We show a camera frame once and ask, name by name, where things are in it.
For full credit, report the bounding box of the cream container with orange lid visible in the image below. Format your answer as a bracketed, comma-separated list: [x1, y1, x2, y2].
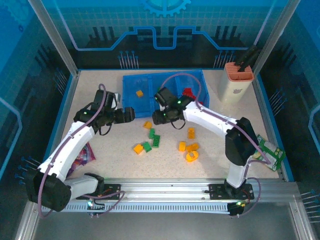
[219, 61, 255, 103]

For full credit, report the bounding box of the blue three-compartment plastic bin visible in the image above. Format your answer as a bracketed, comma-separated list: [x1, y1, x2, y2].
[121, 69, 210, 118]

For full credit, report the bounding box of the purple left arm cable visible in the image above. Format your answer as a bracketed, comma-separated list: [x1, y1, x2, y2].
[37, 83, 126, 220]

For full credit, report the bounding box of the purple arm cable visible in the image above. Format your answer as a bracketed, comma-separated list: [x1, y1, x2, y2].
[159, 72, 272, 217]
[37, 83, 126, 220]

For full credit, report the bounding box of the wide orange lego brick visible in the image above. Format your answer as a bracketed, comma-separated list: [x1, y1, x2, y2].
[185, 142, 201, 152]

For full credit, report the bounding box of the black utensil handle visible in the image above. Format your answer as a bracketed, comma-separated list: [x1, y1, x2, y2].
[236, 44, 260, 73]

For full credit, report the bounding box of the aluminium frame post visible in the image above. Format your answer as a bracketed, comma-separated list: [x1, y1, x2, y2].
[251, 0, 298, 73]
[27, 0, 81, 76]

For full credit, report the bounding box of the grey slotted cable duct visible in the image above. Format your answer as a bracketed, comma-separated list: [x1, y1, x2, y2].
[66, 201, 232, 213]

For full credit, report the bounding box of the green snack packet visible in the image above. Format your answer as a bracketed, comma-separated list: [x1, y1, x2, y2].
[252, 134, 286, 172]

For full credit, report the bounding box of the yellow round hollow lego piece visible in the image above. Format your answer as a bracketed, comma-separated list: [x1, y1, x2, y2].
[186, 150, 200, 163]

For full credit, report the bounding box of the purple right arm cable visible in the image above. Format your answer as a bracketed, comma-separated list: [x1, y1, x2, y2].
[159, 72, 272, 217]

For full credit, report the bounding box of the colourful pink snack packet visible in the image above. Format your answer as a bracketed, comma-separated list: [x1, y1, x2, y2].
[69, 142, 97, 176]

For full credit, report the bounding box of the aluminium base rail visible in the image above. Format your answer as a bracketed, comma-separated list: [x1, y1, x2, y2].
[66, 177, 300, 203]

